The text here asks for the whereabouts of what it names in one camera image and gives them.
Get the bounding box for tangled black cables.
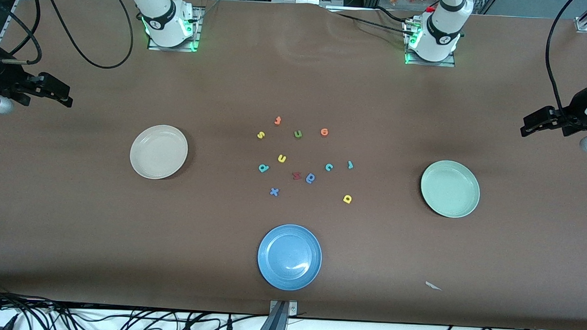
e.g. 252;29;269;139
0;284;258;330

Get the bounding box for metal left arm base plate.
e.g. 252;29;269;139
404;20;458;68

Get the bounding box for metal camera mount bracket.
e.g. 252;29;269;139
255;300;298;330

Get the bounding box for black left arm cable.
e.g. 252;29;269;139
543;0;577;123

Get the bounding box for brown table cover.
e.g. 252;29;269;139
0;0;587;330

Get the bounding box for blue plate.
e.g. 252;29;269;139
256;223;324;292

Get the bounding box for green plate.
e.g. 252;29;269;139
419;159;482;219

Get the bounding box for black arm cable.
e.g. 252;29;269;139
0;0;135;70
543;0;577;123

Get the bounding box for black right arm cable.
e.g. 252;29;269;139
0;0;135;70

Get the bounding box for beige plate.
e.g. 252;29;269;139
129;124;189;181

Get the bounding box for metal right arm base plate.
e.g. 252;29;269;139
148;5;202;53

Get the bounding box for black cable on table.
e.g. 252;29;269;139
335;4;413;35

